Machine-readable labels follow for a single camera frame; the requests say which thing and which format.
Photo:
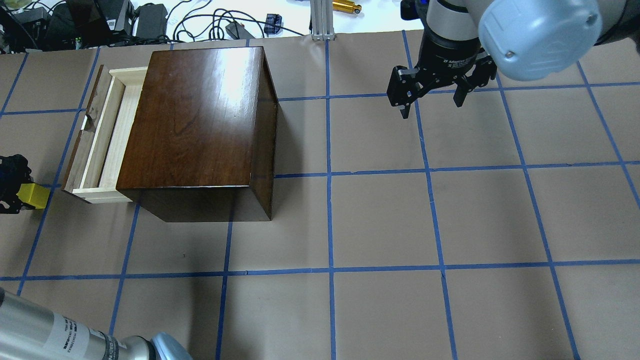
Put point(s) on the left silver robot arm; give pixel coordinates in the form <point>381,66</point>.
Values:
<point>32,332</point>

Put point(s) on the aluminium frame post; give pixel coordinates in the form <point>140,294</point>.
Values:
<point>322,20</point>

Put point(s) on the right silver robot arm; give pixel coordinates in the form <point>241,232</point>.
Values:
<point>532,39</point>

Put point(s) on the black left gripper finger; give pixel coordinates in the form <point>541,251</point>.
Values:
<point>14,171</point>
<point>12,204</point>

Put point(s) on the dark wooden drawer cabinet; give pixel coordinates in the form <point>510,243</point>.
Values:
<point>201,148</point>

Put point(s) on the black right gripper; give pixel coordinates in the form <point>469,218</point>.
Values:
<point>448,59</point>

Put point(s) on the light wood drawer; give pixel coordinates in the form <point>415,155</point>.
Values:
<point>100,146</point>

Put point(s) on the small blue connector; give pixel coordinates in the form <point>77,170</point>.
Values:
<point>272,24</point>

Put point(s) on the gold cylindrical tool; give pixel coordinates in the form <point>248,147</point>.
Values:
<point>346,6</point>

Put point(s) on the yellow cube block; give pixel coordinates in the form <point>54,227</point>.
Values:
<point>33,196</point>

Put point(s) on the black power adapter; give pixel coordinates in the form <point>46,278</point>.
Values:
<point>151,20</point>

